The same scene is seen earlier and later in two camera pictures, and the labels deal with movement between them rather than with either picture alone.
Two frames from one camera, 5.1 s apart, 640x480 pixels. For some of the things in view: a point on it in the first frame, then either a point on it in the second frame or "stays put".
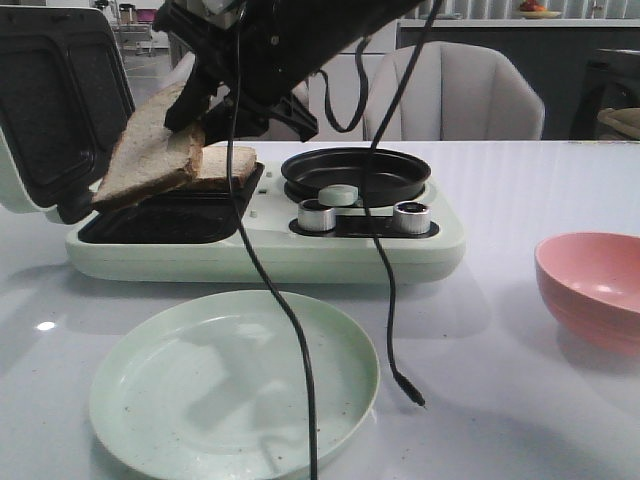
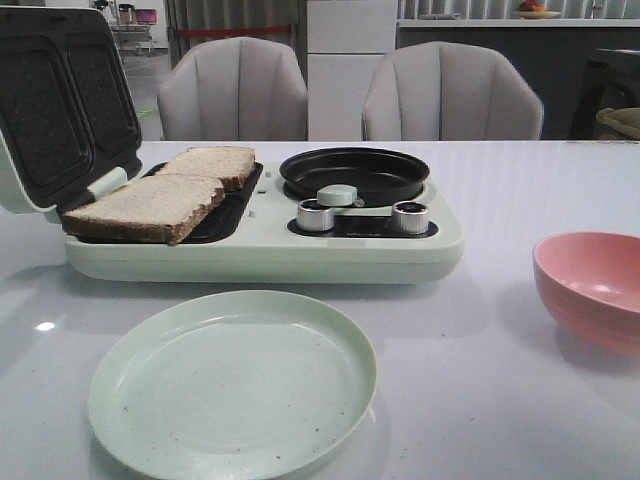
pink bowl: x=589 y=283 stays put
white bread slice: x=214 y=171 stays put
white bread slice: x=150 y=155 → x=156 y=205
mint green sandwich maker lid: x=65 y=97 stays put
